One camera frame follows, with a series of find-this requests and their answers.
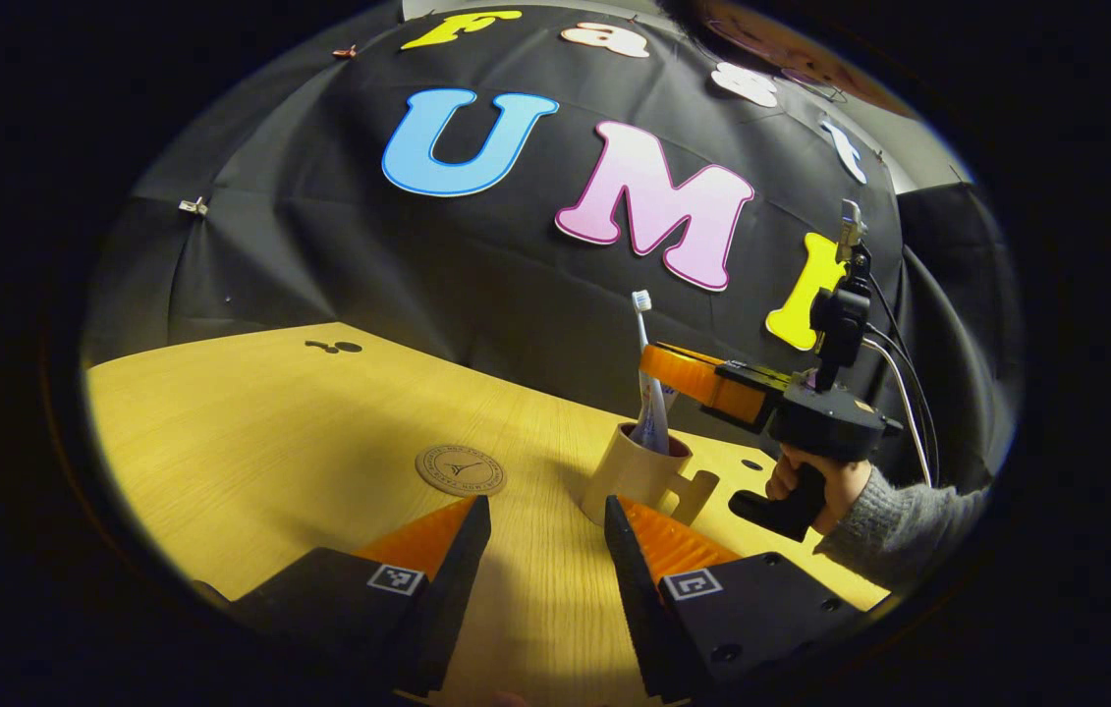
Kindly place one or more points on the wooden desktop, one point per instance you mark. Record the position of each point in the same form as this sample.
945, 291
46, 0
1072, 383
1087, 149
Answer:
270, 442

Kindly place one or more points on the silver clip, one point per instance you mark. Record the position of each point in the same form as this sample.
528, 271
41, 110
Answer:
193, 206

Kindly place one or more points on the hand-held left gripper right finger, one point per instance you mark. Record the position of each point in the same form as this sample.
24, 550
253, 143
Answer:
636, 599

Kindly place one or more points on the round cork coaster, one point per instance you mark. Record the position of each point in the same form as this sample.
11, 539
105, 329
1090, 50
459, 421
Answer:
461, 470

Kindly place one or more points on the white toothpaste tube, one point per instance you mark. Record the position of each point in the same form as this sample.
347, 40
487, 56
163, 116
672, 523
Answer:
653, 427

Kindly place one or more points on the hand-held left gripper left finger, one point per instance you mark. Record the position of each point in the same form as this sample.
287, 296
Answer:
452, 599

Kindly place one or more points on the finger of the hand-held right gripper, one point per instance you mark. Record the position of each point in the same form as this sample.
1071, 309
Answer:
751, 368
702, 383

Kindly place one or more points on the grey toothbrush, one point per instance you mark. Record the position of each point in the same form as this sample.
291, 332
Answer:
642, 324

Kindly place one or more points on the black backdrop cloth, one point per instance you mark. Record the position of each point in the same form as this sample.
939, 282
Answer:
417, 265

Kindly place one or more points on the beige cup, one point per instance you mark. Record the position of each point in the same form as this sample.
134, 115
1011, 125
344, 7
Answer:
629, 476

